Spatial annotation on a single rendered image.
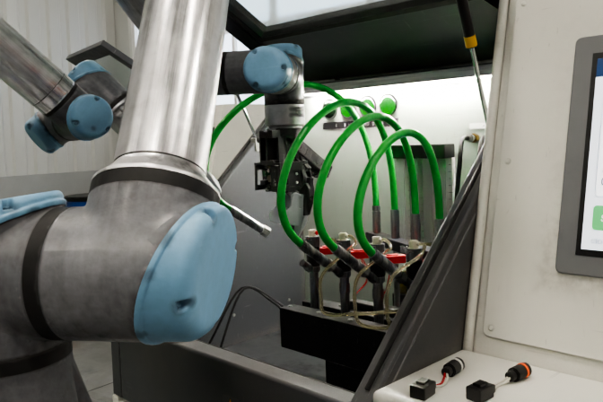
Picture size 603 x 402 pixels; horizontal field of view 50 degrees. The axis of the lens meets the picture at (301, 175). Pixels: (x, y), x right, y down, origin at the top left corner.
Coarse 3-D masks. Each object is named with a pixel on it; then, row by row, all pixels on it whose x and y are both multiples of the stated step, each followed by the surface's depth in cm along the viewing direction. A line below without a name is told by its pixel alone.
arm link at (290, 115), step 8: (280, 104) 117; (288, 104) 117; (296, 104) 118; (272, 112) 118; (280, 112) 117; (288, 112) 117; (296, 112) 118; (304, 112) 121; (272, 120) 118; (280, 120) 117; (288, 120) 117; (296, 120) 118; (304, 120) 120; (272, 128) 119
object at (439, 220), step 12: (396, 132) 105; (408, 132) 107; (420, 132) 109; (384, 144) 102; (372, 156) 101; (432, 156) 112; (372, 168) 100; (432, 168) 113; (360, 180) 100; (360, 192) 99; (360, 204) 98; (360, 216) 98; (360, 228) 98; (360, 240) 99; (372, 252) 101; (384, 264) 103; (396, 276) 105
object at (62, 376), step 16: (48, 352) 56; (64, 352) 57; (0, 368) 53; (16, 368) 54; (32, 368) 54; (48, 368) 56; (64, 368) 57; (0, 384) 53; (16, 384) 54; (32, 384) 54; (48, 384) 55; (64, 384) 57; (80, 384) 60; (0, 400) 53; (16, 400) 53; (32, 400) 54; (48, 400) 55; (64, 400) 56; (80, 400) 60
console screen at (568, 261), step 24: (576, 48) 94; (600, 48) 92; (576, 72) 94; (600, 72) 91; (576, 96) 93; (600, 96) 91; (576, 120) 93; (600, 120) 90; (576, 144) 92; (600, 144) 89; (576, 168) 91; (600, 168) 89; (576, 192) 91; (600, 192) 88; (576, 216) 90; (600, 216) 88; (576, 240) 89; (600, 240) 87; (576, 264) 89; (600, 264) 87
